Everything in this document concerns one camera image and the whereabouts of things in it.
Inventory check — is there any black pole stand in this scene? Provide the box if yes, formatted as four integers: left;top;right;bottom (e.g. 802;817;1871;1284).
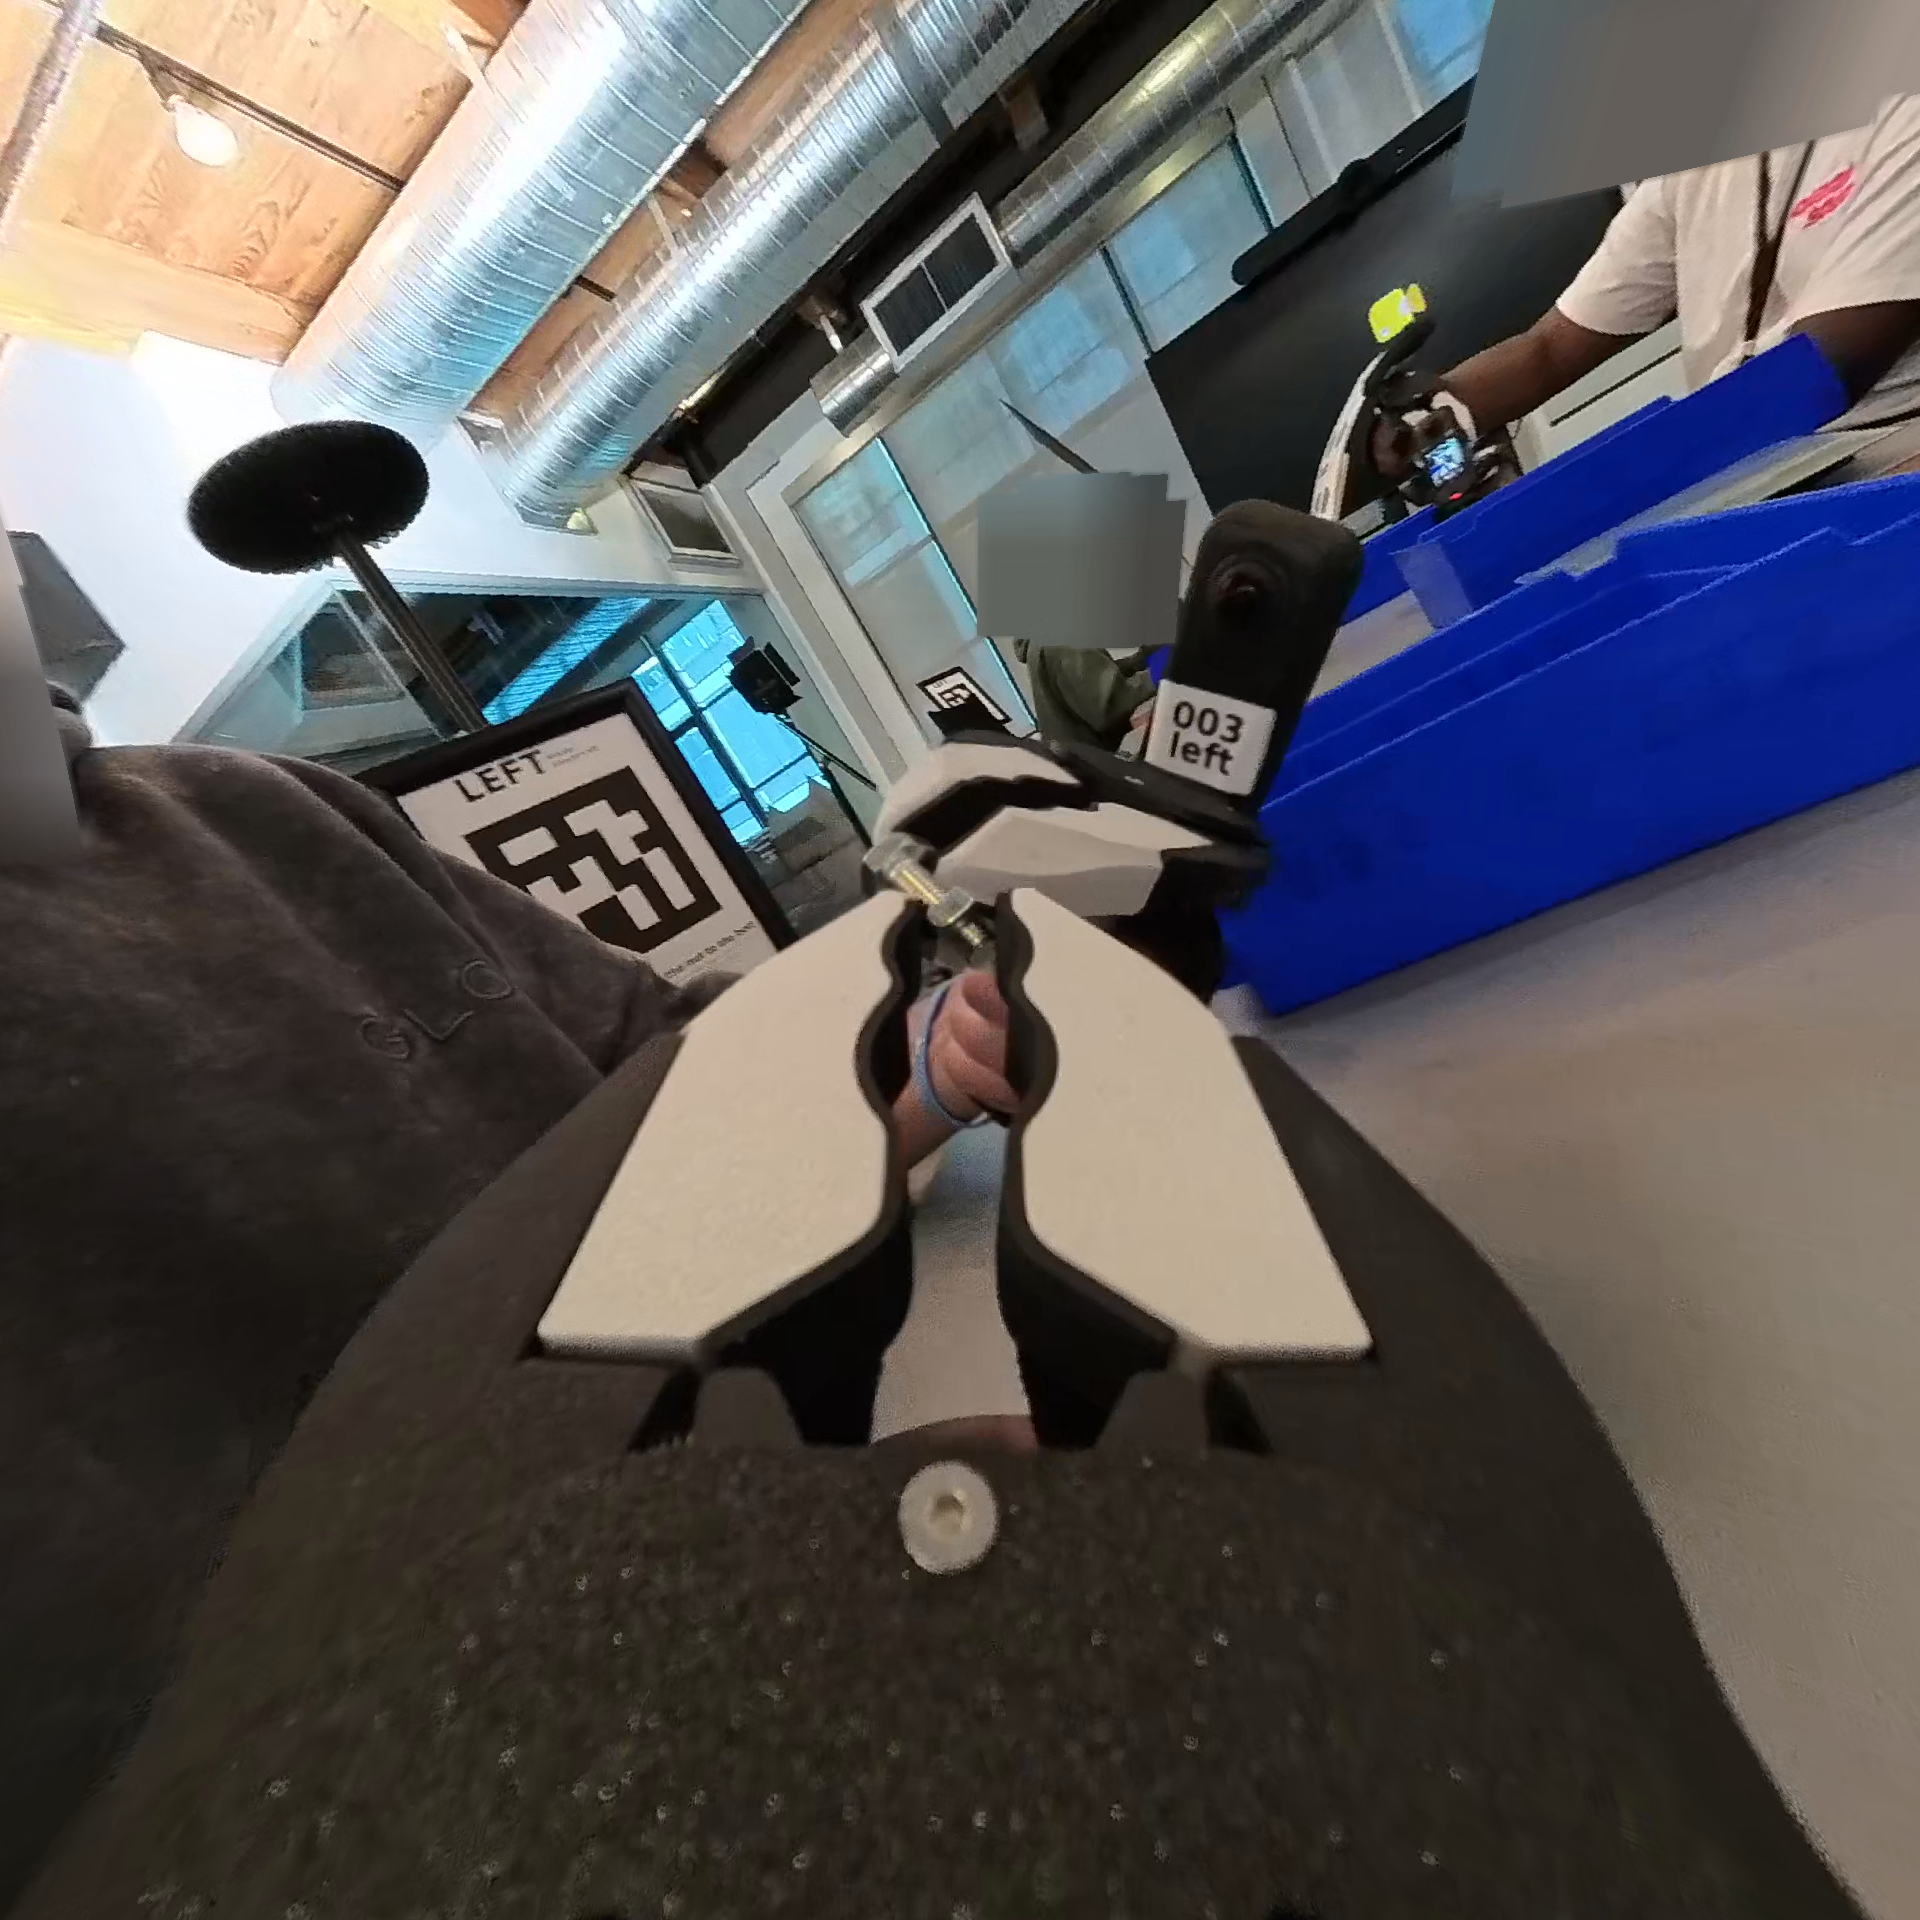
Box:
183;419;489;741

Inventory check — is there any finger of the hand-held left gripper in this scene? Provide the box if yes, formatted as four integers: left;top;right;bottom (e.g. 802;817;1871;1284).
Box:
931;804;1216;921
864;742;1086;860

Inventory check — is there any black monitor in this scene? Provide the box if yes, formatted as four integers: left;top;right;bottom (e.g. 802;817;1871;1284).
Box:
1142;75;1627;518

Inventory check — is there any blue wristband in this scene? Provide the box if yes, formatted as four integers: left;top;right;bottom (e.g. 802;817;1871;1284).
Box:
913;985;994;1134

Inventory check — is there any person's left hand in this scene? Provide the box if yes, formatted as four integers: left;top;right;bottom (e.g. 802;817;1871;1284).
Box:
955;967;1057;1128

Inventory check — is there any grey desk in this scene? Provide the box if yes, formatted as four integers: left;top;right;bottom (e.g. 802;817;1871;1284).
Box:
902;765;1920;1920

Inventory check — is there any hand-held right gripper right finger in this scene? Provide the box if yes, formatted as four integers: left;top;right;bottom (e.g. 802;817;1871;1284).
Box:
960;889;1377;1417

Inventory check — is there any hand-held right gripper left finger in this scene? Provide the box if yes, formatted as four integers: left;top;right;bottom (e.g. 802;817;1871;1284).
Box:
535;889;955;1417

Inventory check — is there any black white marker board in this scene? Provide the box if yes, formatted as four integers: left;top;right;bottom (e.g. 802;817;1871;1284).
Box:
359;686;800;980

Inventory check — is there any blue plastic bin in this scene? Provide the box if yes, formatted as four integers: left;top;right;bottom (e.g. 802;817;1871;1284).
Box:
1216;556;1920;1019
1284;467;1920;789
1340;332;1856;628

